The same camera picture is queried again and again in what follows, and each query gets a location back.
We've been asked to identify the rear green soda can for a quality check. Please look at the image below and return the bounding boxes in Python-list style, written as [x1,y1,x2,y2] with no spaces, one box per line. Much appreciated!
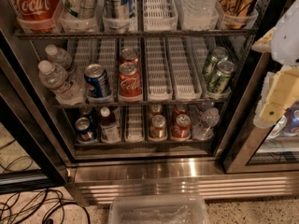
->
[202,47,229,80]

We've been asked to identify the front green soda can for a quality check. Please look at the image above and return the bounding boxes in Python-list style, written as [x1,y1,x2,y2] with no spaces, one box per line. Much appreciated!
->
[207,61,235,93]

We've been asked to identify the silver blue can top shelf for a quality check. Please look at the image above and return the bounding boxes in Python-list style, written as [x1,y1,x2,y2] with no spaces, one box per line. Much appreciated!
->
[104,0,134,19]

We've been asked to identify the front clear water bottle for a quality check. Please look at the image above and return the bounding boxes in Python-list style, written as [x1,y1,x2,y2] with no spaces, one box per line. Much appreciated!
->
[38,60,85,105]

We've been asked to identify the front red coca-cola can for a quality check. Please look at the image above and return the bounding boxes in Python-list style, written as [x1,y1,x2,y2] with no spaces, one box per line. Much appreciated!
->
[119,63,141,98]

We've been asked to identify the white green can top shelf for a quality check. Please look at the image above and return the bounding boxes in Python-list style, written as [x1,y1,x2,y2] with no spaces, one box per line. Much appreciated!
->
[64,0,98,20]

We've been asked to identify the empty white tray top shelf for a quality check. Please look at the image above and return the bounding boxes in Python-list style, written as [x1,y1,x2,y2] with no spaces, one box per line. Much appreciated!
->
[142,0,178,32]

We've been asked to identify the clear water bottle bottom shelf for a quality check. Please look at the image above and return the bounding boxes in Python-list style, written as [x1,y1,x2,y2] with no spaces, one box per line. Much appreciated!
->
[192,107,220,141]

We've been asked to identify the rear red coca-cola can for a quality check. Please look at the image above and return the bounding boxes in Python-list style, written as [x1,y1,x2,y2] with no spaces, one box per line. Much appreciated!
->
[120,48,140,65]

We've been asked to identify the green soda can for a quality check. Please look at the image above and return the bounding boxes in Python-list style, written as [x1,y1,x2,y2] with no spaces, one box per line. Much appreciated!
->
[202,47,229,80]
[207,61,235,93]

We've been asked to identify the clear plastic bin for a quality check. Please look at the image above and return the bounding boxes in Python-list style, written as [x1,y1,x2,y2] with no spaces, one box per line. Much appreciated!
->
[108,194,210,224]

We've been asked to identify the blue pepsi can shelf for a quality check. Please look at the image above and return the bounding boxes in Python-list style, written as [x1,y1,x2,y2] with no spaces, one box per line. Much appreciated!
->
[75,118,97,142]
[84,63,112,98]

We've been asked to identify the cans behind glass door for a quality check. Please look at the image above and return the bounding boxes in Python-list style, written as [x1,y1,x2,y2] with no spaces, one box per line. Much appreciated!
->
[267,106,299,139]

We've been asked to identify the blue pepsi can bottom shelf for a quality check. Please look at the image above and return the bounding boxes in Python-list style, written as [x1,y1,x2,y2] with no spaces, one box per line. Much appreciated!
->
[75,118,97,142]

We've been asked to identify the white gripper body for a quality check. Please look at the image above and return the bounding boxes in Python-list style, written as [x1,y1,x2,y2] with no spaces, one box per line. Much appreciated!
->
[265,67,299,110]

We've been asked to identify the dark drink bottle white cap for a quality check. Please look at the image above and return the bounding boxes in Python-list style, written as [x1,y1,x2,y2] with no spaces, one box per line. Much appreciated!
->
[99,106,121,144]

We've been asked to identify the black floor cables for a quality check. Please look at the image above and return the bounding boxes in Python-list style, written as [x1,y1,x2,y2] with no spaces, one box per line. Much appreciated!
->
[0,138,92,224]

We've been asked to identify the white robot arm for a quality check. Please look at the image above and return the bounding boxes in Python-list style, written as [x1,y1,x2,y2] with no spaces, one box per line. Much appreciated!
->
[251,0,299,129]

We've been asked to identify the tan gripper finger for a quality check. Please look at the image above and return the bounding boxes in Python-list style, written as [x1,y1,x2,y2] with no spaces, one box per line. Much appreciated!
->
[251,27,276,53]
[253,103,286,129]

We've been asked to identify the large coca-cola can top shelf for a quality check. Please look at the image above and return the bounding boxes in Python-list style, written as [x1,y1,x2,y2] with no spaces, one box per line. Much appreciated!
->
[6,0,63,21]

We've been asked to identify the front red can bottom shelf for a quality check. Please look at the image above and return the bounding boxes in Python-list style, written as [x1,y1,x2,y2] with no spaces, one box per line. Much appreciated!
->
[171,114,191,139]

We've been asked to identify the red coca-cola can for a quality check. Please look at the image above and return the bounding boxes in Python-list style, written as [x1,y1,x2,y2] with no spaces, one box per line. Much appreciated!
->
[120,48,140,65]
[119,63,141,98]

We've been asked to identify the empty white tray bottom shelf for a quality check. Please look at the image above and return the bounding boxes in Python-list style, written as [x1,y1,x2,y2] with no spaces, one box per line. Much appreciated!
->
[124,105,144,143]

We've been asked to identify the red can shelf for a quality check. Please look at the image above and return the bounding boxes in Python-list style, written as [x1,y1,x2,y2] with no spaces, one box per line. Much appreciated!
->
[173,104,190,118]
[171,114,191,139]

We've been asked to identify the front brown can bottom shelf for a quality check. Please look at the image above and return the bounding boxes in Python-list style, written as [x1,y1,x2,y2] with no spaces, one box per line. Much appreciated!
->
[149,115,166,138]

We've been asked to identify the rear clear water bottle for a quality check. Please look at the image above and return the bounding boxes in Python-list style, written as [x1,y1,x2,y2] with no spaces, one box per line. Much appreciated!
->
[45,44,76,74]

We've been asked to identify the rear red can bottom shelf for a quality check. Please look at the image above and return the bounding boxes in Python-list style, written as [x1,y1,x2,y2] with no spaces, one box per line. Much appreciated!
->
[173,104,190,118]

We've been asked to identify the brown can shelf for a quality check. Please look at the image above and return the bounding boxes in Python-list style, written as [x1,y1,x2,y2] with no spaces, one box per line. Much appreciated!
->
[149,105,163,119]
[149,115,166,138]

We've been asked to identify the rear brown can bottom shelf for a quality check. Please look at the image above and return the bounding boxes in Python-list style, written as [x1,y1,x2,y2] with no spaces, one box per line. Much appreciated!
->
[149,105,163,119]

